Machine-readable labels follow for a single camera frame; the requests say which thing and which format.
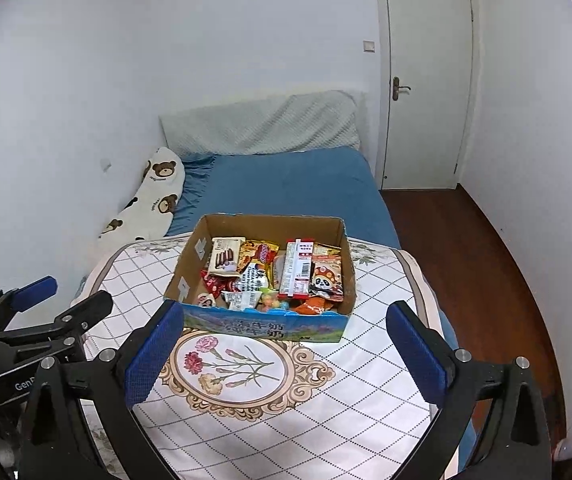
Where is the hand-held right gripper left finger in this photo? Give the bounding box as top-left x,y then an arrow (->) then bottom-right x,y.
18,300 -> 187,480

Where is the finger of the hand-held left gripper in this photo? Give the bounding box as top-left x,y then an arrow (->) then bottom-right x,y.
0,290 -> 115,362
0,276 -> 59,332

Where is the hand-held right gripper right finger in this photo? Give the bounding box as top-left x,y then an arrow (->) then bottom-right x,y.
386,300 -> 552,480

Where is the red snack packet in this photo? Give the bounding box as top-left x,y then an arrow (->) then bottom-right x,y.
201,271 -> 239,301

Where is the grey barcode snack packet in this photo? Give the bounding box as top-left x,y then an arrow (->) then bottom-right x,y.
226,290 -> 261,311

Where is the panda print snack packet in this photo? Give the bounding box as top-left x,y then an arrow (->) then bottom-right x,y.
310,257 -> 347,303

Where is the orange snack packet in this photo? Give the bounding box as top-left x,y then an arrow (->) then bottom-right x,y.
291,296 -> 335,317

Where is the cardboard box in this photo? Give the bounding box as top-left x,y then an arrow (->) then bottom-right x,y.
164,214 -> 357,343

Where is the chocolate stick biscuit box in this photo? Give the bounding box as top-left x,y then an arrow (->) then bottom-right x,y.
209,237 -> 247,276

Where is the yellow instant noodle packet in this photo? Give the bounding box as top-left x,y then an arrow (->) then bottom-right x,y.
233,240 -> 279,293

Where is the colourful candy packet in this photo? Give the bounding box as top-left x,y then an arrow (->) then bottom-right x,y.
258,290 -> 291,313

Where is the red and white snack box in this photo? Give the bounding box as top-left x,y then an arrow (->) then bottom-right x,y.
278,236 -> 315,297

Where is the floral quilted blanket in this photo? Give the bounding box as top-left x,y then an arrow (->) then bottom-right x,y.
70,232 -> 462,480

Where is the bear print pillow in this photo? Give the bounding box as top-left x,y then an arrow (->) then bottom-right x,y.
98,146 -> 187,242

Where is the bed with blue sheet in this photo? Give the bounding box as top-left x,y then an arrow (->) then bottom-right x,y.
166,147 -> 479,471

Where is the pale green headboard cushion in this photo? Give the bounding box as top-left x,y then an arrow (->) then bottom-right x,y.
158,91 -> 361,157

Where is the white door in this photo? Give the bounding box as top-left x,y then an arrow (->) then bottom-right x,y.
373,0 -> 482,191

